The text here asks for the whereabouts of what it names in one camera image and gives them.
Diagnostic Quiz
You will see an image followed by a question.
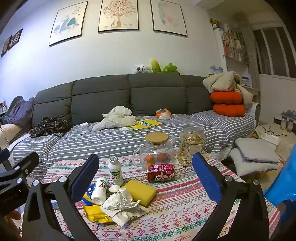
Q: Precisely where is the yellow wrapper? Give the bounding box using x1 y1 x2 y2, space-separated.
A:
83 192 114 224

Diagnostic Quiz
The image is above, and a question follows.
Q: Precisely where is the white paper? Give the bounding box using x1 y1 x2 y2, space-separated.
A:
101 188 141 210

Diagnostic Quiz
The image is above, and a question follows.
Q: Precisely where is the white drink bottle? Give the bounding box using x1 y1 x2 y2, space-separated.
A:
109 156 124 186
91 177 108 205

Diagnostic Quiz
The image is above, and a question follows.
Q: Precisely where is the framed feather picture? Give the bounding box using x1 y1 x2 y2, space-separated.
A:
150 0 188 37

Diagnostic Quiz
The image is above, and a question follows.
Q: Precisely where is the framed mountain picture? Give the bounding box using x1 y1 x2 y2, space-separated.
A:
48 1 89 47

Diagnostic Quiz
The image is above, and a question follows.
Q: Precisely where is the tissue box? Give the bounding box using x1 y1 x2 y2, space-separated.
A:
209 65 224 76

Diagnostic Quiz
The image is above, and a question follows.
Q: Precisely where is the green frog plush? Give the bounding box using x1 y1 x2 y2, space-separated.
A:
162 62 178 73

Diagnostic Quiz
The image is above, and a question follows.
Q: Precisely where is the orange round cushion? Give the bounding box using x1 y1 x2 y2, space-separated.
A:
213 103 246 117
210 91 243 105

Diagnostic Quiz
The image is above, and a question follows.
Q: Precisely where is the person's left hand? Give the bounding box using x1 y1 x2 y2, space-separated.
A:
5 209 23 224

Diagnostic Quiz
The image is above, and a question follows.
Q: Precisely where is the purple cloth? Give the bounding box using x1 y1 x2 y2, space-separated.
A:
4 97 35 127

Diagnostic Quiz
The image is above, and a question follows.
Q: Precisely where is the patterned tablecloth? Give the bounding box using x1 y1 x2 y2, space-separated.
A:
40 152 281 241

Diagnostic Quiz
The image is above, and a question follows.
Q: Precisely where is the grey fabric sofa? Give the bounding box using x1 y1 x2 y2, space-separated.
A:
30 72 262 179

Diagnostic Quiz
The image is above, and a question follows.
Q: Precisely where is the glass teapot with cork lid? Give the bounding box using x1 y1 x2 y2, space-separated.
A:
133 132 176 169

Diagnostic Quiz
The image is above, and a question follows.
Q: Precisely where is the white wrapper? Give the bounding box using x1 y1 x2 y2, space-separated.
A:
100 205 149 227

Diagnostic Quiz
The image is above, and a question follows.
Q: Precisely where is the white plush dog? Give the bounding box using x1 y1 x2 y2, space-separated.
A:
92 106 137 132

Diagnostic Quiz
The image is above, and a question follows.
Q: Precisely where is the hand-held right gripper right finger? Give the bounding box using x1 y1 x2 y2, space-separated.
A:
192 152 272 241

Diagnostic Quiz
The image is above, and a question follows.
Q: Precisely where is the white box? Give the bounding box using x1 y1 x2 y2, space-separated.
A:
260 134 279 145

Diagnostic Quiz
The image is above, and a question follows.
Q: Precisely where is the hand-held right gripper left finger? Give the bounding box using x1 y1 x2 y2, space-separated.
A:
22 153 100 241

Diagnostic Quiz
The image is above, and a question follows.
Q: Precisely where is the beige fleece blanket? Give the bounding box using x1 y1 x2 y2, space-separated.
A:
203 71 254 109

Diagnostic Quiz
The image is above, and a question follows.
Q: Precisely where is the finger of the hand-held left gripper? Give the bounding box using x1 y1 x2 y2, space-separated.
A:
0 152 40 186
0 148 11 171

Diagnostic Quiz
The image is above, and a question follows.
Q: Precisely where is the yellow book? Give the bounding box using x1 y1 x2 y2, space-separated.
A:
119 119 164 132

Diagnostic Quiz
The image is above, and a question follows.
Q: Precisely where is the yellow green corn plush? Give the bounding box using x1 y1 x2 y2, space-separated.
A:
151 59 163 74

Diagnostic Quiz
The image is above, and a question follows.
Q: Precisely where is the white bookshelf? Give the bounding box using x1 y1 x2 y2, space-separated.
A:
214 17 251 67

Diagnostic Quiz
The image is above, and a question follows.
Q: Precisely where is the red drink can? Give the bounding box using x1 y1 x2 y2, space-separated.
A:
147 163 175 181

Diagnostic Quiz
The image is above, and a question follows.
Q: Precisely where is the blue plastic stool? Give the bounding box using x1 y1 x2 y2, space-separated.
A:
264 144 296 209

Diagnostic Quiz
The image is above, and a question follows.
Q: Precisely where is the grey striped blanket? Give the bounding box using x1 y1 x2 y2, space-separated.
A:
11 113 256 180

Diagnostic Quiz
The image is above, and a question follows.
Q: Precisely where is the dark grey chair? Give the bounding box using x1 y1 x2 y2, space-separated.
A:
1 96 24 126

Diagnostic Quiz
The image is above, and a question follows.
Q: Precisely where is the cream quilted throw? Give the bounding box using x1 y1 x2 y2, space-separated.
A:
0 123 23 151

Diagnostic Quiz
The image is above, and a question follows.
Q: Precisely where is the framed tree picture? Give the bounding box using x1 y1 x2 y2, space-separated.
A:
98 0 139 33

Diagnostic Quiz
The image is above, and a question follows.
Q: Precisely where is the grey floor cushion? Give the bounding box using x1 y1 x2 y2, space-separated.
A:
229 148 279 177
235 138 280 163

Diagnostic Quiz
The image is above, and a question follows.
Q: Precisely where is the small dark framed picture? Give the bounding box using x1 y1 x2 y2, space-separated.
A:
9 28 23 50
1 35 12 57

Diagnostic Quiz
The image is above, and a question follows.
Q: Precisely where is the yellow sponge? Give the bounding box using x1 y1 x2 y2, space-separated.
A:
121 179 157 207

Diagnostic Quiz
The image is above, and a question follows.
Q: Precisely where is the glass jar with snacks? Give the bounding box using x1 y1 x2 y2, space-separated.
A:
177 124 205 167

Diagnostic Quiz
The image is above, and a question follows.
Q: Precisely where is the orange snack bag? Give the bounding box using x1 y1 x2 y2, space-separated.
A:
155 108 172 120

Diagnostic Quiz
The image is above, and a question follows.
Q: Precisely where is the dark plaid shirt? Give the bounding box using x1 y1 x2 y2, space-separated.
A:
29 116 73 139

